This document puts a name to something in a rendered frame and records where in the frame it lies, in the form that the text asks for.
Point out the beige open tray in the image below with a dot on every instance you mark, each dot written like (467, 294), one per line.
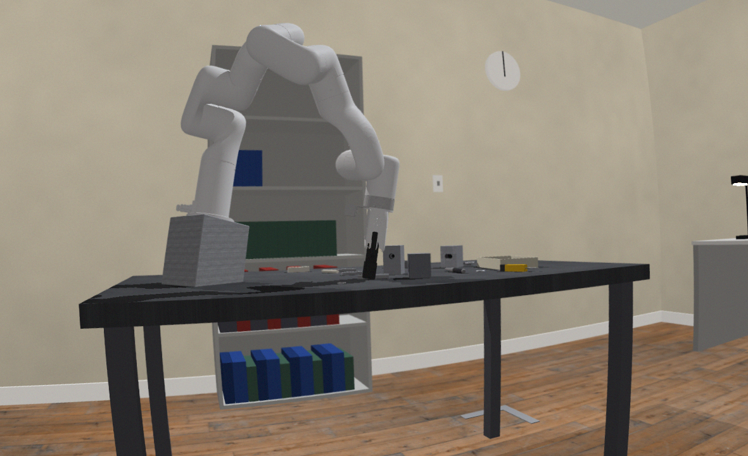
(494, 262)

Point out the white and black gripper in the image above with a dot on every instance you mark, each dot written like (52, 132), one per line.
(375, 234)

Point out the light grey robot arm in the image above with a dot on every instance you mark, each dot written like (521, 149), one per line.
(279, 47)

